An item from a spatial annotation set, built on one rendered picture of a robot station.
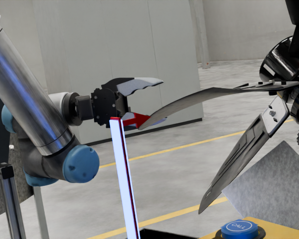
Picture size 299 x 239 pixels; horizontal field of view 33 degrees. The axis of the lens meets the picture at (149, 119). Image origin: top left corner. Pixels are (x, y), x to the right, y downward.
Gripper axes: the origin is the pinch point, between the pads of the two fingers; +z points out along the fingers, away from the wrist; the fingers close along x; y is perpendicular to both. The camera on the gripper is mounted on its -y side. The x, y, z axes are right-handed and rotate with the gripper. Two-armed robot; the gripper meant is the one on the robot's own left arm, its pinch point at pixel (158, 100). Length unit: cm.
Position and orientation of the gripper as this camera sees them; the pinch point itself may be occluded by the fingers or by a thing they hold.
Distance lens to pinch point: 96.9
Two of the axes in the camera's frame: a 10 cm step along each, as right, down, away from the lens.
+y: 3.1, -0.9, 9.5
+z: 9.4, -0.9, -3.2
